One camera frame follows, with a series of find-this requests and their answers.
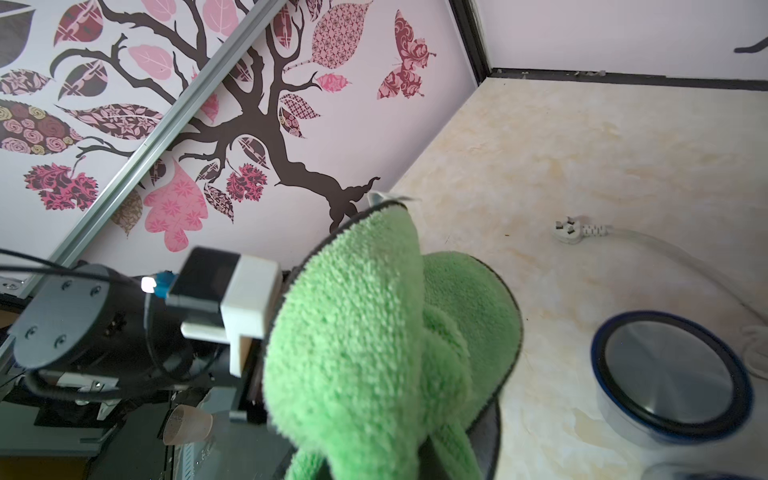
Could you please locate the green and grey cloth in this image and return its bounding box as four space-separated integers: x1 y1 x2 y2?
262 200 523 479

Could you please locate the white toaster power cord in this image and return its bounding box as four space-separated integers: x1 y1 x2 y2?
553 217 768 379

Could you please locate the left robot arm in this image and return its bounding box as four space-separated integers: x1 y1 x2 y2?
11 247 241 403

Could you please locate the dark blue thermos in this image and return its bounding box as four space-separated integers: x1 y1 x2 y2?
640 462 767 480

